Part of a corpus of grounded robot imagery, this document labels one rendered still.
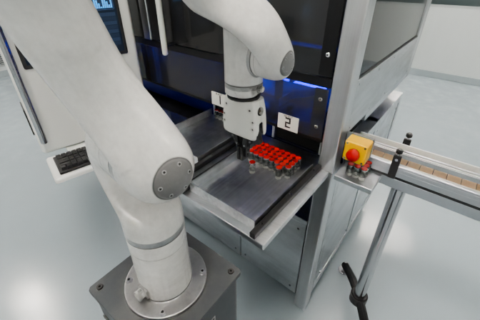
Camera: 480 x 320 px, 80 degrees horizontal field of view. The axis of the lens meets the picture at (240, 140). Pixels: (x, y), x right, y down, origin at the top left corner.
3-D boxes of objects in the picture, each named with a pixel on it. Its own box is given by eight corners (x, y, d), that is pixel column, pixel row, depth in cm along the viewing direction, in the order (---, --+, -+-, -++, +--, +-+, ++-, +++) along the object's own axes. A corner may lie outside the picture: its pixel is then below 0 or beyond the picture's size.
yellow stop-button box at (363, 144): (349, 149, 99) (353, 131, 95) (370, 156, 95) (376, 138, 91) (341, 158, 94) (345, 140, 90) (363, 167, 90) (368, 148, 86)
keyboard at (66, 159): (143, 130, 142) (142, 126, 141) (156, 141, 133) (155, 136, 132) (53, 159, 120) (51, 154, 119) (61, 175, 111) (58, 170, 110)
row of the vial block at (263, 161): (250, 158, 108) (251, 148, 106) (291, 176, 98) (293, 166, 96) (246, 160, 106) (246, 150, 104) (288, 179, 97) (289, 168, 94)
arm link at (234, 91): (272, 80, 62) (271, 93, 64) (241, 72, 67) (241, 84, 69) (248, 91, 57) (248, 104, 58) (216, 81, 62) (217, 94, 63)
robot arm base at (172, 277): (161, 341, 57) (145, 286, 47) (108, 286, 67) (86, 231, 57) (223, 272, 70) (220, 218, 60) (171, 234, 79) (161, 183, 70)
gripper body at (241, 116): (272, 90, 63) (269, 133, 69) (236, 80, 69) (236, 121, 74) (251, 100, 58) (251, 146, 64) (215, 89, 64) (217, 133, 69)
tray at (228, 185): (253, 146, 115) (253, 139, 113) (311, 171, 101) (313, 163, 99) (190, 190, 92) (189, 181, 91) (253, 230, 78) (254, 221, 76)
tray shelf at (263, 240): (204, 115, 145) (204, 111, 144) (336, 166, 107) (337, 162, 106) (118, 156, 113) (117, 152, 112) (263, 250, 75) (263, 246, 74)
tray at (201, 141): (211, 114, 141) (211, 108, 139) (253, 130, 127) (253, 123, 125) (154, 141, 118) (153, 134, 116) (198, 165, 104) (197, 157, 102)
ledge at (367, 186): (348, 161, 110) (348, 157, 109) (383, 174, 103) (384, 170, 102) (333, 178, 100) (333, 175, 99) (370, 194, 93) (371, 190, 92)
